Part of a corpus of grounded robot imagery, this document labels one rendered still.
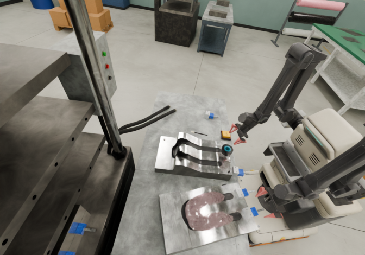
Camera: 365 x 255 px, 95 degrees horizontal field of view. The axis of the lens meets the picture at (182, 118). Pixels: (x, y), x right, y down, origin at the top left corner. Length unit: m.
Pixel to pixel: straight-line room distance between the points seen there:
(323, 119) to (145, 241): 1.08
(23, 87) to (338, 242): 2.67
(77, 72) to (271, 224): 1.83
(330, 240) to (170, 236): 1.87
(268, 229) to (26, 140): 1.75
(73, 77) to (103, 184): 0.65
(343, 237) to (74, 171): 2.50
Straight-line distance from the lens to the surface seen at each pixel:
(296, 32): 6.58
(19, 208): 0.72
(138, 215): 1.10
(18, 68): 0.76
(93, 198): 1.20
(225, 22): 4.37
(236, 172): 1.23
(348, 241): 2.65
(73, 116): 0.88
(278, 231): 1.89
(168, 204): 1.00
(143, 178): 1.17
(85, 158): 1.03
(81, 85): 1.05
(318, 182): 0.85
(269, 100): 1.01
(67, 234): 1.00
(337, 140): 1.02
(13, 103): 0.65
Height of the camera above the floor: 1.87
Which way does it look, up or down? 46 degrees down
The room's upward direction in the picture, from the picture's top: 9 degrees clockwise
